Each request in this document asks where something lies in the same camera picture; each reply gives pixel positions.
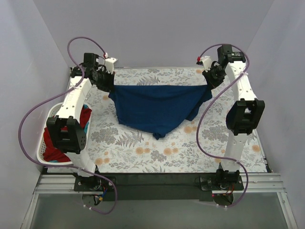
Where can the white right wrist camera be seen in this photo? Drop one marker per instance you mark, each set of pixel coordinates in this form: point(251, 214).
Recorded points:
point(205, 62)

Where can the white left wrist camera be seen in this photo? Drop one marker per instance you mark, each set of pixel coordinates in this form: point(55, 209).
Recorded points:
point(109, 63)

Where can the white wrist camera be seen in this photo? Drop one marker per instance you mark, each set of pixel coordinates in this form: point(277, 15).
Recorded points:
point(205, 62)
point(109, 63)

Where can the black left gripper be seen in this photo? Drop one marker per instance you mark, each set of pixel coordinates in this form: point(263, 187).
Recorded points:
point(107, 83)

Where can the teal t shirt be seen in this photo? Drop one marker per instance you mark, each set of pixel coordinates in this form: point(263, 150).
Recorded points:
point(64, 137)

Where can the floral patterned table cloth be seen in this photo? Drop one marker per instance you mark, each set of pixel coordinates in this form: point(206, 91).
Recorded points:
point(116, 148)

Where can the white plastic laundry basket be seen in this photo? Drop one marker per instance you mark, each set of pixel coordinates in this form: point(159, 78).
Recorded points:
point(42, 147)

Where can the dark blue t shirt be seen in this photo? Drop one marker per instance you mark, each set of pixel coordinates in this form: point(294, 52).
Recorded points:
point(158, 109)

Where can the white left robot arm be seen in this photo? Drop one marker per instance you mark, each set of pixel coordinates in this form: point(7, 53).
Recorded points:
point(80, 85)

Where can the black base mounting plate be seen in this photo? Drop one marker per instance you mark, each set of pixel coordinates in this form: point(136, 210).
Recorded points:
point(159, 186)

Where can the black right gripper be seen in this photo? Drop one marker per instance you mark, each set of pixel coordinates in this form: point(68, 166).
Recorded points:
point(209, 78)

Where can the aluminium frame rail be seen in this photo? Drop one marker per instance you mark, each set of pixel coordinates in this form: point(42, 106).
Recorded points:
point(64, 184)

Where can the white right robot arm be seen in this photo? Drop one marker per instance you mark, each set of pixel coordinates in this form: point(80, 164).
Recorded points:
point(242, 118)

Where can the red t shirt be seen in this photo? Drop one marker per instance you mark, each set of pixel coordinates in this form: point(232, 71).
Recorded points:
point(55, 155)

